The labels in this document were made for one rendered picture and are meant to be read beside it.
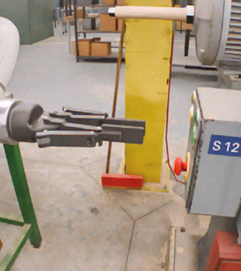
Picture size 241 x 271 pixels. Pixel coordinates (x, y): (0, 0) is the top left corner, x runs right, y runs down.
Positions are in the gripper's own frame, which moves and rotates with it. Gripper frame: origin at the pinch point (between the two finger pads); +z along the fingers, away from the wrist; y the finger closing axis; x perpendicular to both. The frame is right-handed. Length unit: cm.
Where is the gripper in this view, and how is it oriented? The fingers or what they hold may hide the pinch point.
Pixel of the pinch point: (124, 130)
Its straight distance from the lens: 46.5
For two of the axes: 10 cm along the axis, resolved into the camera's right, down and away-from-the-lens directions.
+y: -1.8, 4.7, -8.6
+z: 9.8, 0.8, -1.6
